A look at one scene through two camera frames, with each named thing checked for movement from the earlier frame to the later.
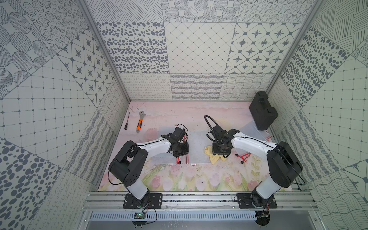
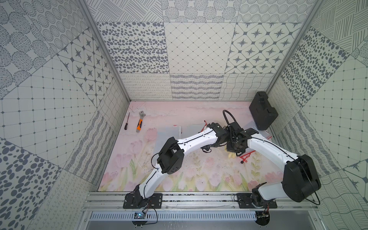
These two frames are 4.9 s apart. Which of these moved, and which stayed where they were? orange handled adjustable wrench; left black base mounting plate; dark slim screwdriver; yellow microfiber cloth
Moved: yellow microfiber cloth
Stayed: orange handled adjustable wrench; left black base mounting plate; dark slim screwdriver
